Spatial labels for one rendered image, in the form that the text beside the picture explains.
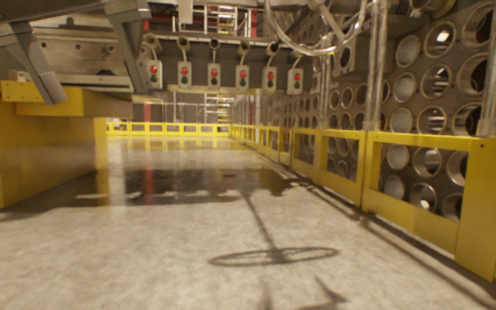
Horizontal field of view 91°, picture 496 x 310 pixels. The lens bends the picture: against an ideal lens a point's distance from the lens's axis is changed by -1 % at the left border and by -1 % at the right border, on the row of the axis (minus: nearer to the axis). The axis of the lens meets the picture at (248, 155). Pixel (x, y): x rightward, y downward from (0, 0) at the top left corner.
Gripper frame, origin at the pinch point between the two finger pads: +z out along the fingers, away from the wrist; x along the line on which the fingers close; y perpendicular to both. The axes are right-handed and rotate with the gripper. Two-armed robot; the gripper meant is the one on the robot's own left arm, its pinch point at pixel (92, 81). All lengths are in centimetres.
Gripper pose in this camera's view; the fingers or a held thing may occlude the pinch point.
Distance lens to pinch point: 40.1
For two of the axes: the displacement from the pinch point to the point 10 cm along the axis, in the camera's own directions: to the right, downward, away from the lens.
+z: 1.5, 8.6, 4.9
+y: 0.7, -5.0, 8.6
